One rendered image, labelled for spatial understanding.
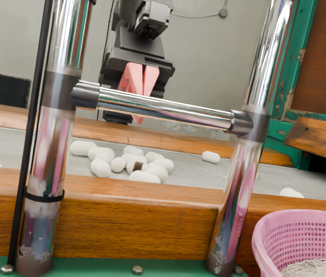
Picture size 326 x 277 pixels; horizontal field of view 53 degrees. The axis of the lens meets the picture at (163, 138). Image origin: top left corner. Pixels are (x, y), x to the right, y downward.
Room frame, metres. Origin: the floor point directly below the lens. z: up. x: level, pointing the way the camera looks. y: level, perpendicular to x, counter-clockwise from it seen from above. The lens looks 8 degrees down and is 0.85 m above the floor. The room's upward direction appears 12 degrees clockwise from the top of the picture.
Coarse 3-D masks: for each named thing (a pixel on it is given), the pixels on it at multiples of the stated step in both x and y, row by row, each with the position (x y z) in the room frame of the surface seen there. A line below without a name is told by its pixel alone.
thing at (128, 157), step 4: (124, 156) 0.43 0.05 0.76; (128, 156) 0.43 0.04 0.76; (132, 156) 0.43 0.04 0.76; (136, 156) 0.43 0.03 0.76; (140, 156) 0.43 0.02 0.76; (128, 160) 0.43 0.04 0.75; (132, 160) 0.42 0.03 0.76; (136, 160) 0.42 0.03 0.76; (140, 160) 0.42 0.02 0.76; (144, 160) 0.43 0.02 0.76
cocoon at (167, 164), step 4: (156, 160) 0.44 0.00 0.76; (160, 160) 0.44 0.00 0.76; (164, 160) 0.45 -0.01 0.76; (168, 160) 0.45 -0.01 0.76; (160, 164) 0.44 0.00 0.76; (164, 164) 0.44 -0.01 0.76; (168, 164) 0.45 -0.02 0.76; (172, 164) 0.45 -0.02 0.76; (168, 168) 0.44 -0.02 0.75; (172, 168) 0.45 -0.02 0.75; (168, 172) 0.45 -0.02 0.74
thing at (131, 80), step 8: (128, 64) 0.45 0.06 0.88; (136, 64) 0.45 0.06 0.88; (128, 72) 0.44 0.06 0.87; (136, 72) 0.44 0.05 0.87; (120, 80) 0.47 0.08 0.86; (128, 80) 0.45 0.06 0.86; (136, 80) 0.44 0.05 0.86; (120, 88) 0.47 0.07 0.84; (128, 88) 0.46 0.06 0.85; (136, 88) 0.43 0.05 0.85; (160, 88) 0.50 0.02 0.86; (152, 96) 0.50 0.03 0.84; (160, 96) 0.50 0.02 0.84; (136, 120) 0.43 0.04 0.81
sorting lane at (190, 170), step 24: (0, 144) 0.43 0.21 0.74; (96, 144) 0.56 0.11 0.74; (120, 144) 0.60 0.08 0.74; (72, 168) 0.39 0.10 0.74; (192, 168) 0.52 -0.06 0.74; (216, 168) 0.57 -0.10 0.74; (264, 168) 0.67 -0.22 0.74; (288, 168) 0.73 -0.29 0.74; (264, 192) 0.46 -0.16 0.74; (312, 192) 0.53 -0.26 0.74
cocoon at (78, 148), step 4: (72, 144) 0.45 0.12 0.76; (76, 144) 0.45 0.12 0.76; (80, 144) 0.45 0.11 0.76; (84, 144) 0.45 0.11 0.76; (88, 144) 0.45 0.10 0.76; (92, 144) 0.46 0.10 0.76; (72, 148) 0.44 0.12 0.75; (76, 148) 0.44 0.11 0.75; (80, 148) 0.44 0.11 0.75; (84, 148) 0.45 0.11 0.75; (88, 148) 0.45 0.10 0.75; (72, 152) 0.45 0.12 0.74; (76, 152) 0.44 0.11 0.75; (80, 152) 0.45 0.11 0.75; (84, 152) 0.45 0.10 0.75
